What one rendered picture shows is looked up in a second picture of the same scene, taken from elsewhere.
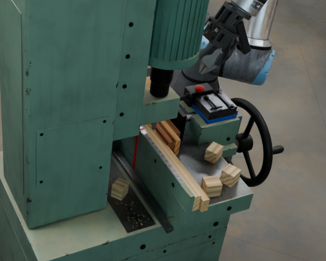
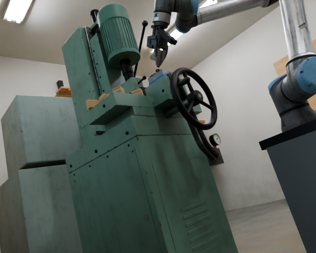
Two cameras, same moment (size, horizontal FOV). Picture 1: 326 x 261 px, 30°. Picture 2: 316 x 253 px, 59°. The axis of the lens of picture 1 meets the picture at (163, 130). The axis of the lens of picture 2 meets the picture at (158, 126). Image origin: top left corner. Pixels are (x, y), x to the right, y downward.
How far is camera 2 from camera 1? 230 cm
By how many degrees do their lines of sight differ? 87
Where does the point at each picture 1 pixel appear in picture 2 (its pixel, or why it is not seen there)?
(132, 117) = (108, 91)
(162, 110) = (126, 87)
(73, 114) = (81, 92)
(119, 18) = (82, 48)
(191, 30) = (109, 39)
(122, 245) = (88, 149)
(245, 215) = not seen: outside the picture
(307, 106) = not seen: outside the picture
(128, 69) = (99, 69)
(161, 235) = (102, 143)
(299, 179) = not seen: outside the picture
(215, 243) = (134, 152)
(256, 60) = (294, 69)
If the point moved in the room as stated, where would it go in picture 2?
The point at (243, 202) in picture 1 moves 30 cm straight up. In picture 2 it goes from (110, 100) to (95, 37)
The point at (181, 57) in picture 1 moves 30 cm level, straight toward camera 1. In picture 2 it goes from (110, 52) to (50, 60)
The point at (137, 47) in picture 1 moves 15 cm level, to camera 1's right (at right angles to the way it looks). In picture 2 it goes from (98, 58) to (98, 42)
